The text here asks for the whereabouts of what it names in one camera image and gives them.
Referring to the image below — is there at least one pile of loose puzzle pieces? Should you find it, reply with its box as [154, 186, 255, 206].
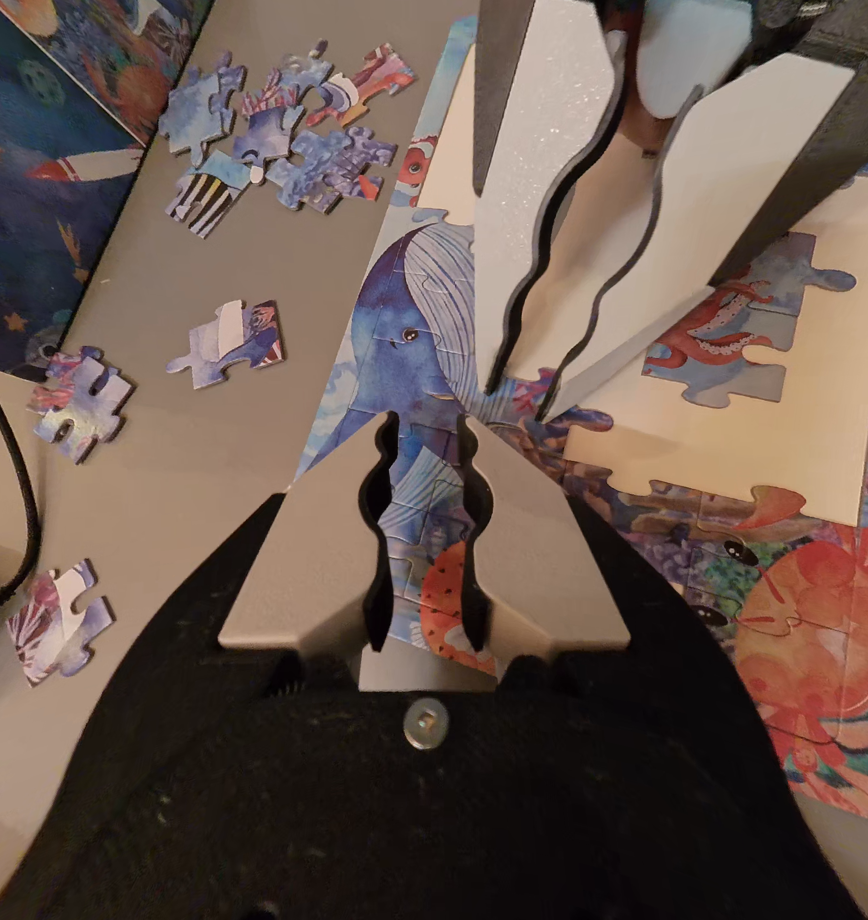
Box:
[159, 39, 417, 240]

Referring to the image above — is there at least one pink coral puzzle piece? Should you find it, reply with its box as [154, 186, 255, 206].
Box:
[27, 346, 93, 432]

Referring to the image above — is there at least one illustrated puzzle box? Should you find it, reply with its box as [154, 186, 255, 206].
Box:
[0, 0, 215, 376]

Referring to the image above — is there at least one ocean jigsaw puzzle board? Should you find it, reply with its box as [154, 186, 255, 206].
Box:
[293, 14, 868, 824]

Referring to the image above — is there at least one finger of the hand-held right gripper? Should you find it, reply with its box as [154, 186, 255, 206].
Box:
[475, 0, 627, 392]
[536, 54, 857, 423]

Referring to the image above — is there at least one black braided cable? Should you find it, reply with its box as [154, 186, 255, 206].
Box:
[0, 363, 44, 621]

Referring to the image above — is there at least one purple fan coral puzzle piece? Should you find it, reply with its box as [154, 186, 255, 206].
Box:
[6, 559, 116, 687]

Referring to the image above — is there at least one white patch blue puzzle piece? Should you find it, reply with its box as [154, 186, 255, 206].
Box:
[165, 299, 285, 391]

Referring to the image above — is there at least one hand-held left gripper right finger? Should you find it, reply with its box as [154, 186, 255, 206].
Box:
[455, 414, 631, 660]

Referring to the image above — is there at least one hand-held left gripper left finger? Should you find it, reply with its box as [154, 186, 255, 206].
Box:
[218, 411, 401, 656]

